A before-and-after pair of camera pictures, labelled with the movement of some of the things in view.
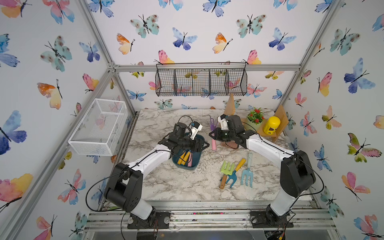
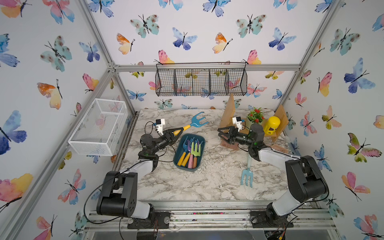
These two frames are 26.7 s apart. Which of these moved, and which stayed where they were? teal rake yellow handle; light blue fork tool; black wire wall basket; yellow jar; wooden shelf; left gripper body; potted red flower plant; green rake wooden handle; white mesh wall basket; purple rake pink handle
Moved: green rake wooden handle; purple rake pink handle; left gripper body
Stayed: light blue fork tool; yellow jar; wooden shelf; black wire wall basket; teal rake yellow handle; white mesh wall basket; potted red flower plant
